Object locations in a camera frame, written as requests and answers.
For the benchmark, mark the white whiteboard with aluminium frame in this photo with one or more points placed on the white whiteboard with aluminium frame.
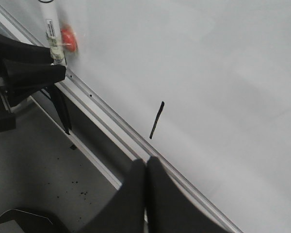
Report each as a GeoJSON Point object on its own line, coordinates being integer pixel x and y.
{"type": "Point", "coordinates": [204, 85]}

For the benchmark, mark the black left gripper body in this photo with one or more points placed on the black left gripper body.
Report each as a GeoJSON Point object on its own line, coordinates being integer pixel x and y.
{"type": "Point", "coordinates": [0, 97]}

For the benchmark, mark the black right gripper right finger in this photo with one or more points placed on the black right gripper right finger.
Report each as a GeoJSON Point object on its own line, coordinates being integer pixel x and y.
{"type": "Point", "coordinates": [168, 209]}

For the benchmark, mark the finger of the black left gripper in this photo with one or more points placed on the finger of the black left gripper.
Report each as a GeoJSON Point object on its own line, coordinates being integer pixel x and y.
{"type": "Point", "coordinates": [23, 79]}
{"type": "Point", "coordinates": [25, 53]}

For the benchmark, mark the white whiteboard marker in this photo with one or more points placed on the white whiteboard marker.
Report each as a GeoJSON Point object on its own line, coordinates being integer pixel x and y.
{"type": "Point", "coordinates": [51, 21]}

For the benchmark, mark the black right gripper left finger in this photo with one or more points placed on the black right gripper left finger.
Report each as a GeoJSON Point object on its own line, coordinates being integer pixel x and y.
{"type": "Point", "coordinates": [125, 212]}

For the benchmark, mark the white metal table frame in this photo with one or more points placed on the white metal table frame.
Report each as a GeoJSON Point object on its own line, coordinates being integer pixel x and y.
{"type": "Point", "coordinates": [42, 170]}

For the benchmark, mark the red round magnet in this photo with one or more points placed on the red round magnet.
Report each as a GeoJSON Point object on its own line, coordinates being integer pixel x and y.
{"type": "Point", "coordinates": [68, 38]}

